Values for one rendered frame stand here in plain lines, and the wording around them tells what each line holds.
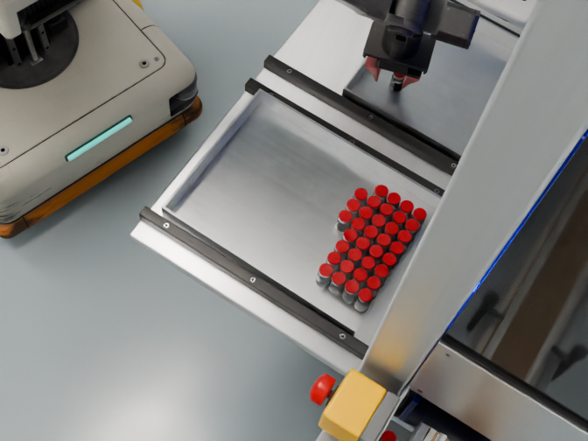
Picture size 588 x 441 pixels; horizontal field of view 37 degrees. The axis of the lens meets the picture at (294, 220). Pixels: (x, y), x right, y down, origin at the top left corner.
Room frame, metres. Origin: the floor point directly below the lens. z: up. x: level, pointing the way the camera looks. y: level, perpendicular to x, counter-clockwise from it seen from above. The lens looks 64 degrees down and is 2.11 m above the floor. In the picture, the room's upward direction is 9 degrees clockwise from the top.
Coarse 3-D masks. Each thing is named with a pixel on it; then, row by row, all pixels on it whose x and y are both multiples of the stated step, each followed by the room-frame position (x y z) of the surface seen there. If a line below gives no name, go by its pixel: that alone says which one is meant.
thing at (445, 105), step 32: (448, 0) 1.03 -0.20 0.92; (480, 32) 1.00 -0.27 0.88; (448, 64) 0.92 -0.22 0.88; (480, 64) 0.93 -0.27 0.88; (352, 96) 0.81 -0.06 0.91; (384, 96) 0.84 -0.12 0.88; (416, 96) 0.85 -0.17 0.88; (448, 96) 0.86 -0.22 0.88; (480, 96) 0.87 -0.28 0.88; (416, 128) 0.77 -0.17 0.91; (448, 128) 0.80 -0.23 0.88
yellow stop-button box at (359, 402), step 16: (352, 368) 0.33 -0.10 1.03; (352, 384) 0.30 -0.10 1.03; (368, 384) 0.31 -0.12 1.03; (336, 400) 0.28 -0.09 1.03; (352, 400) 0.28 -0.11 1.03; (368, 400) 0.29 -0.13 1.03; (384, 400) 0.29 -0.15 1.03; (336, 416) 0.26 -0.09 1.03; (352, 416) 0.26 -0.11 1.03; (368, 416) 0.27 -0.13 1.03; (384, 416) 0.27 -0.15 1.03; (336, 432) 0.25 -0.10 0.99; (352, 432) 0.25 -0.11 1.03; (368, 432) 0.25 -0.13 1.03
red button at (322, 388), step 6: (318, 378) 0.31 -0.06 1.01; (324, 378) 0.31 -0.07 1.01; (330, 378) 0.31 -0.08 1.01; (318, 384) 0.30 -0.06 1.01; (324, 384) 0.30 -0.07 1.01; (330, 384) 0.30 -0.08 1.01; (312, 390) 0.30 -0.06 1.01; (318, 390) 0.30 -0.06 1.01; (324, 390) 0.30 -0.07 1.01; (330, 390) 0.30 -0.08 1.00; (312, 396) 0.29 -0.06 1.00; (318, 396) 0.29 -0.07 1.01; (324, 396) 0.29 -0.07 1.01; (318, 402) 0.28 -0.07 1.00
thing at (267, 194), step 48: (240, 144) 0.70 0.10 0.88; (288, 144) 0.72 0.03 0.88; (336, 144) 0.73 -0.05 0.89; (192, 192) 0.61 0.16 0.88; (240, 192) 0.62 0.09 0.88; (288, 192) 0.63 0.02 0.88; (336, 192) 0.65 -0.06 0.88; (432, 192) 0.65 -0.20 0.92; (240, 240) 0.54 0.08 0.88; (288, 240) 0.55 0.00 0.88; (336, 240) 0.57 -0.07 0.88; (288, 288) 0.46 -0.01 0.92; (384, 288) 0.50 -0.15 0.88
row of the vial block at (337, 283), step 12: (384, 204) 0.62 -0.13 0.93; (396, 204) 0.62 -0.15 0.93; (384, 216) 0.60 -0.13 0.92; (372, 228) 0.57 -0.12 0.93; (360, 240) 0.55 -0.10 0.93; (372, 240) 0.56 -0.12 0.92; (360, 252) 0.53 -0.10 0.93; (348, 264) 0.51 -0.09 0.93; (336, 276) 0.49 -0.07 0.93; (348, 276) 0.50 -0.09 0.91; (336, 288) 0.47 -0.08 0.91
